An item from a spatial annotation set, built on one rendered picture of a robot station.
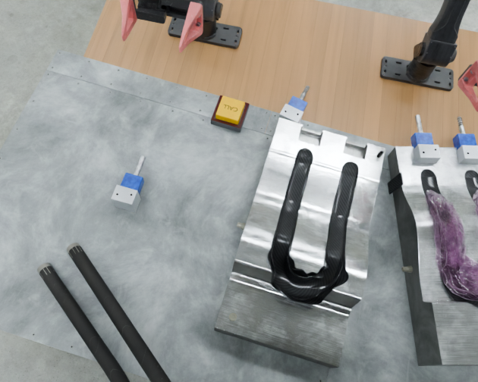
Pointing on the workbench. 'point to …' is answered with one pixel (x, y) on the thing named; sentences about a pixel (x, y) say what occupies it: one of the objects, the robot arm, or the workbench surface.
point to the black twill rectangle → (395, 183)
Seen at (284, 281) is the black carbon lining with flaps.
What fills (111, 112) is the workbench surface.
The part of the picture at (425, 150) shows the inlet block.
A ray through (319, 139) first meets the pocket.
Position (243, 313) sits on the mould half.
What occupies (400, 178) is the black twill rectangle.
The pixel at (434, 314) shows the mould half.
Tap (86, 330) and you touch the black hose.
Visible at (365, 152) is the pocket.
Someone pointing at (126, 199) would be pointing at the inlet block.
